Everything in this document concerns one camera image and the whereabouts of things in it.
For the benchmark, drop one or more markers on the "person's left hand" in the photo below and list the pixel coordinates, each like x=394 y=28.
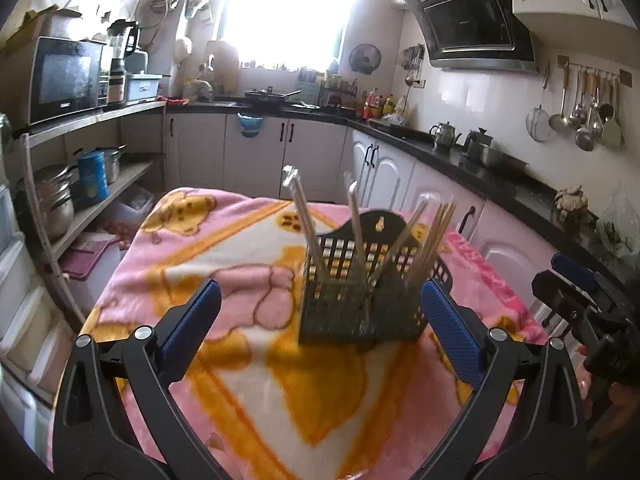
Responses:
x=216 y=448

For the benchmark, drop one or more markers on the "steel kettle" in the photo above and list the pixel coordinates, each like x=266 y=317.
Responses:
x=444 y=135

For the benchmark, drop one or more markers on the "blue tin can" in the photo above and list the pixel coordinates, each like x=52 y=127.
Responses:
x=92 y=177

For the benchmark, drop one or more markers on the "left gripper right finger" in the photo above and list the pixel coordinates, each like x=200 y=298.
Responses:
x=547 y=436

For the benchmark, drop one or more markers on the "person's right hand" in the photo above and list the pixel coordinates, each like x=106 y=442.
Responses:
x=611 y=409

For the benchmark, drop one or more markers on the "blue grey storage box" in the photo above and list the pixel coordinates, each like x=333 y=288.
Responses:
x=142 y=87

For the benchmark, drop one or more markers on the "black microwave oven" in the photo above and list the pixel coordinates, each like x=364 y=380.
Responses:
x=54 y=77

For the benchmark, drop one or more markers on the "stacked steel pots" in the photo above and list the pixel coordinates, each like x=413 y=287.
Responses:
x=54 y=192

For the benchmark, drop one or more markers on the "black wall fan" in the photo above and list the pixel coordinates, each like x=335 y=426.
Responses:
x=365 y=59

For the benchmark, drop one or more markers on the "metal shelf rack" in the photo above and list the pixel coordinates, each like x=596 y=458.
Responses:
x=133 y=170

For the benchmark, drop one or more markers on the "plastic drawer tower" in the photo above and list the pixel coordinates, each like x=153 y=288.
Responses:
x=35 y=338

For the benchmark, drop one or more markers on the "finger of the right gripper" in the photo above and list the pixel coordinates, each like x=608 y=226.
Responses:
x=575 y=267

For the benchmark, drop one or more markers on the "chopsticks pair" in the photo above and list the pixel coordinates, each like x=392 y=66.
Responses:
x=293 y=182
x=399 y=243
x=422 y=264
x=357 y=229

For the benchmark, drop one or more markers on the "black range hood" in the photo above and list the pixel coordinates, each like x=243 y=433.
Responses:
x=474 y=35

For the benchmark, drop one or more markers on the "black frying pan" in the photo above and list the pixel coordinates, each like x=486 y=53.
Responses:
x=268 y=96

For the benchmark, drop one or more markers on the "pink cartoon blanket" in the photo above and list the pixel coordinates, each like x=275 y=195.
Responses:
x=284 y=410

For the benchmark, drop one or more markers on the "black plastic utensil basket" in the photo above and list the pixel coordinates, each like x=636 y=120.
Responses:
x=352 y=306

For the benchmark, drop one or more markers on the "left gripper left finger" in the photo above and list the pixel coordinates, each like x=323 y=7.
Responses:
x=93 y=436

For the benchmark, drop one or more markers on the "blender jug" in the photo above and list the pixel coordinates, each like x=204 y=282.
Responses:
x=124 y=38

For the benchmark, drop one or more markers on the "blue hanging bin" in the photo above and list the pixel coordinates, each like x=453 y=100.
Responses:
x=249 y=125

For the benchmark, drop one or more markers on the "wooden cutting board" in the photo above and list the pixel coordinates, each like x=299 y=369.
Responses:
x=223 y=66

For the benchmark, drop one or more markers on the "steel pot on counter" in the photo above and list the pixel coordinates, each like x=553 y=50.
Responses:
x=477 y=148

